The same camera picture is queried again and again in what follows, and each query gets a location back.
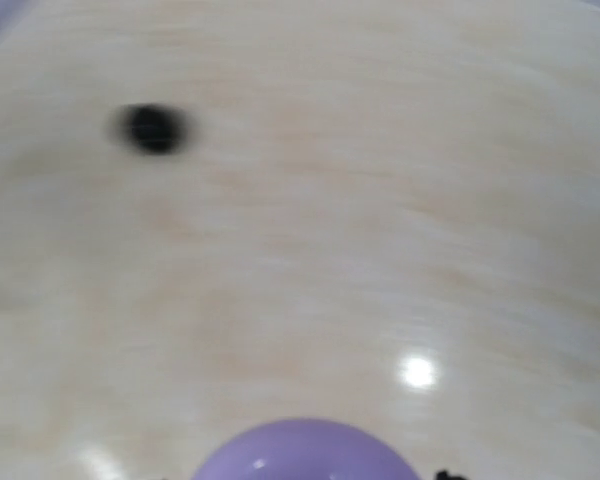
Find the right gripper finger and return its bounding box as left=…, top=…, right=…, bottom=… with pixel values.
left=434, top=470, right=467, bottom=480

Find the purple earbud charging case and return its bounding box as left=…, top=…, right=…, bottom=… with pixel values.
left=193, top=419, right=418, bottom=480

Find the black earbud charging case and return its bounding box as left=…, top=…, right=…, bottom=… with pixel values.
left=106, top=103, right=199, bottom=157

